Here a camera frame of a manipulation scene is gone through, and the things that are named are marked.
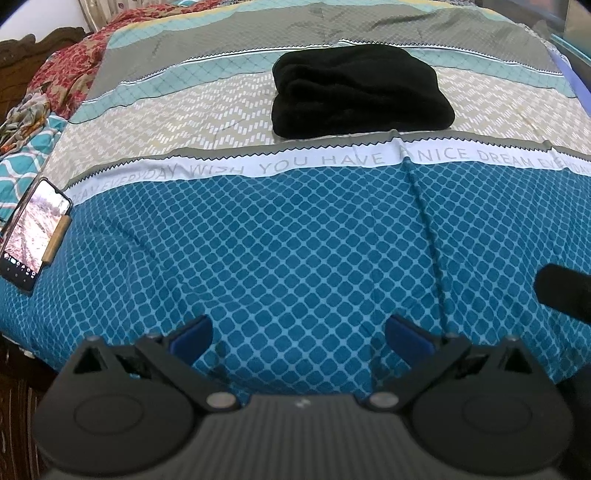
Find leaf print curtain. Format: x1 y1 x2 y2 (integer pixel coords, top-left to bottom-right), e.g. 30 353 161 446
78 0 109 29

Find dark wooden furniture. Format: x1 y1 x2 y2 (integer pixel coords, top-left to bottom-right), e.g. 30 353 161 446
531 0 591 118

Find teal white patterned quilt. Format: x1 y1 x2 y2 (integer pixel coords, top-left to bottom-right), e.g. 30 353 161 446
0 115 66 234

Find wooden bed frame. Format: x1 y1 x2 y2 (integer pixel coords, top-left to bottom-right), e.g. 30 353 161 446
0 336 63 480

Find patterned teal grey bedsheet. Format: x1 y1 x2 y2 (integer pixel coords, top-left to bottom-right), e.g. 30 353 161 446
0 0 591 407

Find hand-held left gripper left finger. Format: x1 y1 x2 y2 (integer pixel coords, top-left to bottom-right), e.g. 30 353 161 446
61 316 240 412

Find red floral cloth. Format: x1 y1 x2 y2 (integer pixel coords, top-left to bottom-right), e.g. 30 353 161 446
28 8 155 121

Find wooden phone stand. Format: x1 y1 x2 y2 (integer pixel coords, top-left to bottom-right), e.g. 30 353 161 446
41 215 73 265

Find multicolour floral cloth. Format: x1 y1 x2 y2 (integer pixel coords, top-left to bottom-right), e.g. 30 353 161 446
0 91 52 155

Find purple bed sheet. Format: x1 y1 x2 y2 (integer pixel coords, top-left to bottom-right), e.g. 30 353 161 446
549 44 580 100

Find black pants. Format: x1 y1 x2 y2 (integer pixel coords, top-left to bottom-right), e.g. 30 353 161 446
270 44 455 140

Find wooden headboard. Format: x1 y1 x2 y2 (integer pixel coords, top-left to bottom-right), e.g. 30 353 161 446
0 26 88 95

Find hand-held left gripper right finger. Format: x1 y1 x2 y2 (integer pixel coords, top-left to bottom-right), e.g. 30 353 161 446
364 315 551 412

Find black smartphone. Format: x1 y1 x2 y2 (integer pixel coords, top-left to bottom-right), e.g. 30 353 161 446
0 178 73 294

